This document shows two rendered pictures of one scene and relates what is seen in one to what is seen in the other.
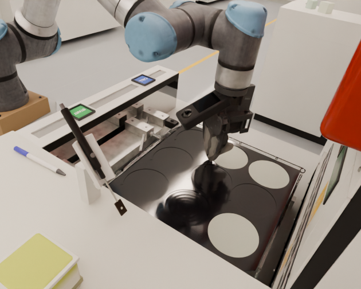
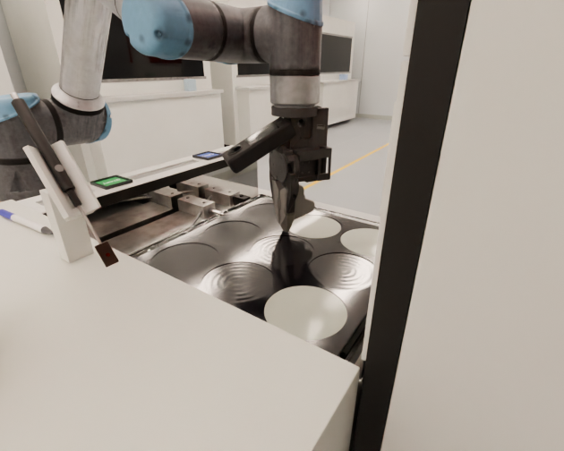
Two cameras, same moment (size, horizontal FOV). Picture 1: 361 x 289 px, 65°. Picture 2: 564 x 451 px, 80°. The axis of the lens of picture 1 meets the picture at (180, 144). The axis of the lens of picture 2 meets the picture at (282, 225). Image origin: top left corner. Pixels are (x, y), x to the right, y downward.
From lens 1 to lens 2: 0.24 m
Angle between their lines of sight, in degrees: 13
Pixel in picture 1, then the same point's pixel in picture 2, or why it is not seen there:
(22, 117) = not seen: hidden behind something
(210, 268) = (235, 331)
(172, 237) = (183, 295)
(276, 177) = not seen: hidden behind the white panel
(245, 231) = (326, 307)
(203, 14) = (242, 12)
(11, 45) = (43, 119)
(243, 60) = (298, 58)
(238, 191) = (320, 261)
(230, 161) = (315, 231)
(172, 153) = (233, 226)
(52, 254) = not seen: outside the picture
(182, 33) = (202, 17)
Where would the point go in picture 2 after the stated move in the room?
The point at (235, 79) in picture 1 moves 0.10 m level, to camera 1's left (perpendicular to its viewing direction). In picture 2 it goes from (292, 89) to (222, 89)
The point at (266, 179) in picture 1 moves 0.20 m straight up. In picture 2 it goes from (366, 247) to (382, 121)
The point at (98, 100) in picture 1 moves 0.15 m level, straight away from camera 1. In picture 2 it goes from (142, 174) to (150, 157)
